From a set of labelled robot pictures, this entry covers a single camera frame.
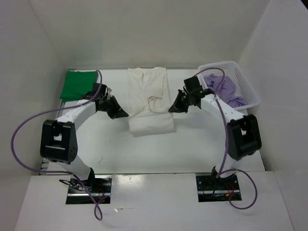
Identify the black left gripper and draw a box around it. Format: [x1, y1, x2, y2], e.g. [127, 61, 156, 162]
[100, 95, 129, 119]

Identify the cream white t shirt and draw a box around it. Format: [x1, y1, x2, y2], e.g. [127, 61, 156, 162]
[127, 67, 175, 137]

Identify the green t shirt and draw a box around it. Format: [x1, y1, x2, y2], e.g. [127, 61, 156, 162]
[60, 71, 98, 103]

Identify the lavender t shirt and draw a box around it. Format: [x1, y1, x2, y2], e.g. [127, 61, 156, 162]
[204, 74, 247, 108]

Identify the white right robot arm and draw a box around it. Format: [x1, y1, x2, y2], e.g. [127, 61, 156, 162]
[168, 89, 262, 189]

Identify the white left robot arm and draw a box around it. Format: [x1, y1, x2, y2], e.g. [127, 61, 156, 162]
[40, 96, 128, 193]

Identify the white plastic laundry basket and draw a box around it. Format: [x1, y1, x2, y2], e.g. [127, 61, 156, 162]
[197, 61, 260, 111]

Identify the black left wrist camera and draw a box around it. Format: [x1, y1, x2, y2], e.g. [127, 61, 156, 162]
[92, 83, 112, 97]

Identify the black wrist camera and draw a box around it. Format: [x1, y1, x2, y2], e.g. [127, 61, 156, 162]
[184, 76, 203, 93]
[92, 83, 112, 97]

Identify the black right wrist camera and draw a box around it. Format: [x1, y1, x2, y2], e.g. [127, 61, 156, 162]
[184, 76, 203, 93]

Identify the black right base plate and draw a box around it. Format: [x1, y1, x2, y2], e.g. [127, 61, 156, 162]
[195, 173, 242, 202]

